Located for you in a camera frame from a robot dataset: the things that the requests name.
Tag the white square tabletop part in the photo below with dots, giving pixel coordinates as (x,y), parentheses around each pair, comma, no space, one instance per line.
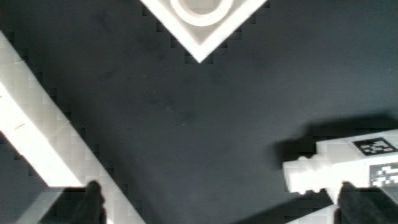
(200,21)

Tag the white fence wall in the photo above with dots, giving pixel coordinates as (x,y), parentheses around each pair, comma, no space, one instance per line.
(44,138)

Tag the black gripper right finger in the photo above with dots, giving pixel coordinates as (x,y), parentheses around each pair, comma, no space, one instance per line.
(366,207)

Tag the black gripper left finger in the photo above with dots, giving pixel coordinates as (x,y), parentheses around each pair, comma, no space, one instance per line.
(78,208)

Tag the white table leg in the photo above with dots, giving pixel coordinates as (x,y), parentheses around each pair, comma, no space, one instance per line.
(353,159)

